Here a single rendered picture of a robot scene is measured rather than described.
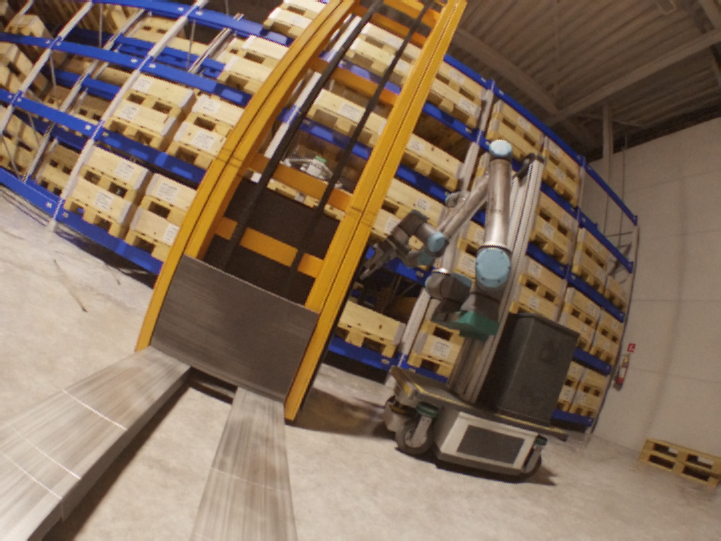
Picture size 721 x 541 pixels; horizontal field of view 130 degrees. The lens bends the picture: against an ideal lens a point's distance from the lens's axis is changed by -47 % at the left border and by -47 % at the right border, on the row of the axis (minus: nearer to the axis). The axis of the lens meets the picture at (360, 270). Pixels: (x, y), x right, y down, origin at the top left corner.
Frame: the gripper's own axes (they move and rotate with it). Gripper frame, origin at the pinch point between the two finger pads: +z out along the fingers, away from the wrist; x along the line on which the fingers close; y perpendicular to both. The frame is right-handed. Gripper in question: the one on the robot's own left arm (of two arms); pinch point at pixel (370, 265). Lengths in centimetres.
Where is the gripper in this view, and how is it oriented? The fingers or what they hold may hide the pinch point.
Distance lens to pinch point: 148.5
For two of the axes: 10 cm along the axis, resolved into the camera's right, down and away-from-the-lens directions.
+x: -1.6, -0.9, -9.8
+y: -7.0, -7.0, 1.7
